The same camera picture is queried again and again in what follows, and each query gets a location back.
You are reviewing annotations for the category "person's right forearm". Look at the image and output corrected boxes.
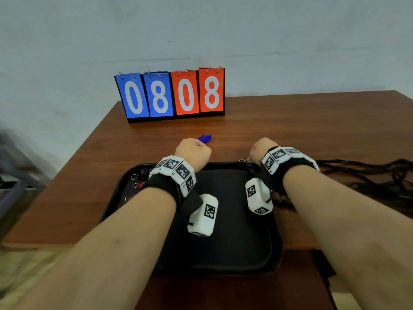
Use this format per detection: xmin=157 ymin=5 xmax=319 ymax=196
xmin=282 ymin=164 xmax=413 ymax=310

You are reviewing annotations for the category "black chair with grey frame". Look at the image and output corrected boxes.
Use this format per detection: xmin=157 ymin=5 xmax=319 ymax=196
xmin=0 ymin=129 xmax=52 ymax=238

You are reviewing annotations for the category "pile of black lanyards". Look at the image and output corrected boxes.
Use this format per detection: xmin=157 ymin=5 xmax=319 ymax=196
xmin=274 ymin=158 xmax=413 ymax=212

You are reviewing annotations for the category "black plastic tray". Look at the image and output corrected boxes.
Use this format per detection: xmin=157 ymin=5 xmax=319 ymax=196
xmin=100 ymin=161 xmax=284 ymax=277

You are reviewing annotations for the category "black wristband with marker tags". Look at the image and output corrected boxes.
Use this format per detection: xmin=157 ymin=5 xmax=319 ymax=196
xmin=259 ymin=146 xmax=320 ymax=196
xmin=142 ymin=155 xmax=204 ymax=225

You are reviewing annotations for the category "person's left forearm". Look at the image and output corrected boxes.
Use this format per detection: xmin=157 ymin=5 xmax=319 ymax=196
xmin=19 ymin=187 xmax=177 ymax=310

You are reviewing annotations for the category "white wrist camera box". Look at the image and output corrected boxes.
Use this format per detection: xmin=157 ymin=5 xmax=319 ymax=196
xmin=187 ymin=193 xmax=219 ymax=238
xmin=245 ymin=178 xmax=274 ymax=216

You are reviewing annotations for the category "person's left hand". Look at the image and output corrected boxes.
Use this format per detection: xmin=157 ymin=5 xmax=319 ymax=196
xmin=174 ymin=138 xmax=213 ymax=173

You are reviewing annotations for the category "blue and red flip scoreboard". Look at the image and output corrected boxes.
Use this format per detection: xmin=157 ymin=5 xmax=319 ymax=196
xmin=114 ymin=67 xmax=226 ymax=124

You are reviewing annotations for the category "person's right hand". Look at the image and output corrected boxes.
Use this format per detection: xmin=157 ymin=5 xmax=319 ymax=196
xmin=247 ymin=137 xmax=279 ymax=166

